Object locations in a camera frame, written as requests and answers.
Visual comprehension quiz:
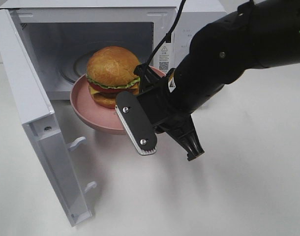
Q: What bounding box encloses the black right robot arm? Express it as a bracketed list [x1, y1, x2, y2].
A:
[136, 0, 300, 160]

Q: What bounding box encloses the glass microwave turntable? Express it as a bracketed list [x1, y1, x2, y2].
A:
[58, 50, 93, 84]

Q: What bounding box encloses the white microwave door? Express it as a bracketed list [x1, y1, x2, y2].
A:
[0, 9, 92, 226]

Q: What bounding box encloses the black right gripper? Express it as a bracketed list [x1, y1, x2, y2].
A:
[134, 64, 205, 161]

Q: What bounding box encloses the white microwave oven body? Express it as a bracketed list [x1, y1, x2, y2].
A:
[0, 0, 227, 101]

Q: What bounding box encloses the pink round plate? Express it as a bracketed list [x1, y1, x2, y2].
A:
[69, 65, 167, 136]

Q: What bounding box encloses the black camera cable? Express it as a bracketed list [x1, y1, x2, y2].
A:
[145, 0, 187, 67]

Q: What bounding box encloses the burger with sesame-free bun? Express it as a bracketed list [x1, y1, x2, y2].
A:
[86, 46, 140, 109]

